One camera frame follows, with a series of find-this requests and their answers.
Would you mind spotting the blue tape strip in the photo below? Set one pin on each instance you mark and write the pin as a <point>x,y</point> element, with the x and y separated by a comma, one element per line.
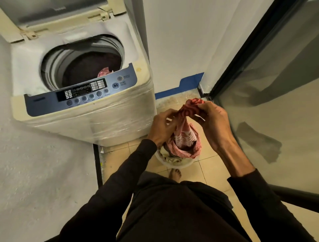
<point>187,83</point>

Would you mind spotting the white top-load washing machine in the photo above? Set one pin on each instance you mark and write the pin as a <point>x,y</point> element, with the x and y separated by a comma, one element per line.
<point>119,117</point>

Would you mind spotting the white laundry basin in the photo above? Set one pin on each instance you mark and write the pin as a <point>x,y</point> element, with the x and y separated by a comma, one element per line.
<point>179,165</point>

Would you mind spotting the person's black clothing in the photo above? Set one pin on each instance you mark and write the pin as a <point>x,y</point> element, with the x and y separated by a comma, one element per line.
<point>179,212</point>

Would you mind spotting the person's right fingers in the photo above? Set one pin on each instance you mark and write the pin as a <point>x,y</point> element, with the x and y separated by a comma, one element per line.
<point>200,112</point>

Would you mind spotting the grey tape patch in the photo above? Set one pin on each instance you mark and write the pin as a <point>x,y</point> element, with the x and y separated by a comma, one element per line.
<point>261,143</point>

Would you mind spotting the person's left hand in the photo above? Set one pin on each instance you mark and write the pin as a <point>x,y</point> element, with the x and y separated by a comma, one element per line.
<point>160,129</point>

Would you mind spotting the person's left fingers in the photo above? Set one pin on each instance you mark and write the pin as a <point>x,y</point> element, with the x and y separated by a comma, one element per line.
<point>170,115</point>

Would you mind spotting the person's right forearm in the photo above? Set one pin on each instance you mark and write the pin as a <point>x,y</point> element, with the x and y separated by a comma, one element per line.
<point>249,189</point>

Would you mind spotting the person's bare foot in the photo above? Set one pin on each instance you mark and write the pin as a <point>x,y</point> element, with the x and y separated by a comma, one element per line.
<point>175,175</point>

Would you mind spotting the cream washing machine lid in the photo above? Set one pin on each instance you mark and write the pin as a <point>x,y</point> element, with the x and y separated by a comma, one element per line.
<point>49,17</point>

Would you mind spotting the grey washer drum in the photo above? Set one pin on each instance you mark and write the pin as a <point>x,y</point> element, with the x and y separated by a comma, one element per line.
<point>82,62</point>

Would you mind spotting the black bar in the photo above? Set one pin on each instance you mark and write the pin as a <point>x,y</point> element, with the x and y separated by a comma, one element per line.
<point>299,198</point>

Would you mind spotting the person's right hand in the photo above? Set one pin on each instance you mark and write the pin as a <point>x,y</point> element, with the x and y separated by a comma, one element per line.
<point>219,127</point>

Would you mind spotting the black framed glass door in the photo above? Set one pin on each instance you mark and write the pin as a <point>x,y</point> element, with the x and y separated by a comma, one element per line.
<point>274,87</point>

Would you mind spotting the blue washer control panel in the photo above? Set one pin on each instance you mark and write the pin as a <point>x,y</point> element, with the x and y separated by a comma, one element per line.
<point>44,104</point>

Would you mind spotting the small red patterned cloth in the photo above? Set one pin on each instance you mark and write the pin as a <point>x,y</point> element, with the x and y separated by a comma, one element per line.
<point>104,72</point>

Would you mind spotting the cream clothes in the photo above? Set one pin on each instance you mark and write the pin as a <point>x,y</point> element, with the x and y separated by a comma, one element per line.
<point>169,154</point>

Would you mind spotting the red white patterned cloth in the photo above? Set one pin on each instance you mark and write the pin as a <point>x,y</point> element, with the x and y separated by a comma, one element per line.
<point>185,137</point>

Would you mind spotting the person's left forearm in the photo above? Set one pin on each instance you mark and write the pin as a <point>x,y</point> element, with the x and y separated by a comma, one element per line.
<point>117,189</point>

